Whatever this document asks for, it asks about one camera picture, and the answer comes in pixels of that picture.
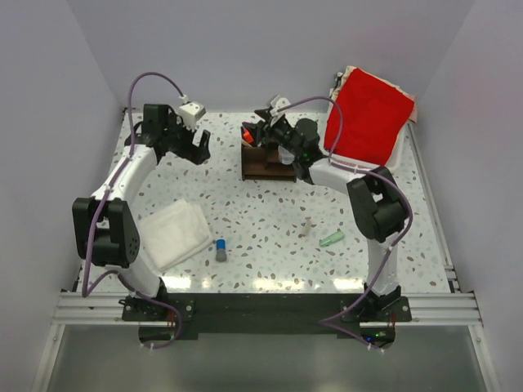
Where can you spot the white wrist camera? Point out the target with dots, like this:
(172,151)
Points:
(190,112)
(276,104)

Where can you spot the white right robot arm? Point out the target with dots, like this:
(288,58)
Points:
(381,211)

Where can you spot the blue grey stamp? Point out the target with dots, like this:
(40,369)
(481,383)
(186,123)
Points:
(221,253)

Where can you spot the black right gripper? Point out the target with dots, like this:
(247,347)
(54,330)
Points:
(268,126)

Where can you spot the aluminium frame rail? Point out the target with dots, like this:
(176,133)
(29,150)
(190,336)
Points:
(458,308)

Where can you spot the white plastic basket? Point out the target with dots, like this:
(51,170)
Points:
(392,164)

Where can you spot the beige small tube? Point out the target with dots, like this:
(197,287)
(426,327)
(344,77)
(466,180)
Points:
(306,228)

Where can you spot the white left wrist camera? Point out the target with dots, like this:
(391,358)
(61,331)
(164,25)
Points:
(190,112)

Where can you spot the green translucent cap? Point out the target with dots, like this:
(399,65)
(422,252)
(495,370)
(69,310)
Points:
(332,239)

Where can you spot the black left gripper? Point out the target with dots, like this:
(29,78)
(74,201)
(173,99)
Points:
(191,153)

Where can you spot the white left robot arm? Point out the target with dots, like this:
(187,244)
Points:
(105,231)

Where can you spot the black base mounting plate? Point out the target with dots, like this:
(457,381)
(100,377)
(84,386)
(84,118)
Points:
(186,316)

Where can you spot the brown wooden desk organizer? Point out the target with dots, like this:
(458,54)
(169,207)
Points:
(259,160)

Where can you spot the clear jar of paperclips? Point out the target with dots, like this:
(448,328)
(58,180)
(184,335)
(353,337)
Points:
(285,157)

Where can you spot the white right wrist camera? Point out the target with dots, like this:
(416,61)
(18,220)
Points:
(276,104)

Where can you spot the orange capped black highlighter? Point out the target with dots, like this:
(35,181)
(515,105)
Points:
(247,137)

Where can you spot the white folded towel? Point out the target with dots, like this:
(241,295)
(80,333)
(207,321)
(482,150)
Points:
(174,234)

